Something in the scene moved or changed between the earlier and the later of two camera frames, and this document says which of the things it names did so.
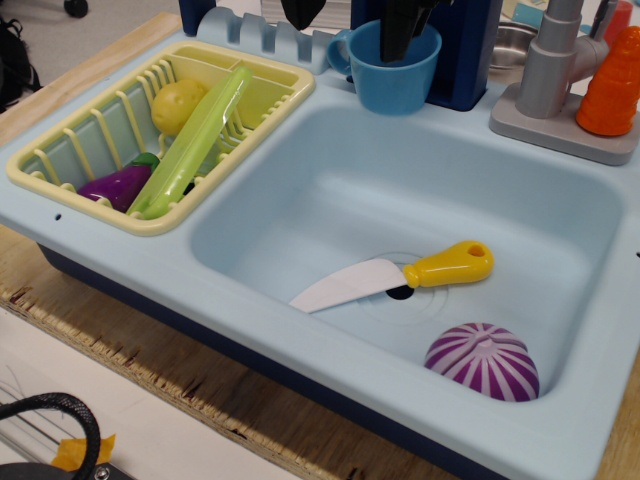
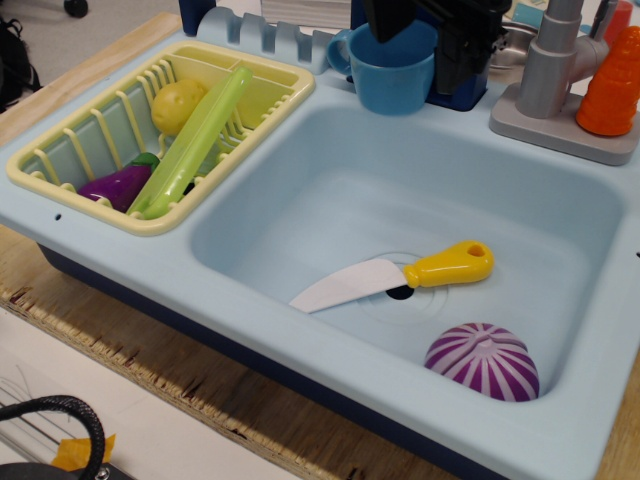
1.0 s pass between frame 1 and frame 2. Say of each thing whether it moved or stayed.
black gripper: moved
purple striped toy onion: stayed
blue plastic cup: stayed
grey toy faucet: stayed
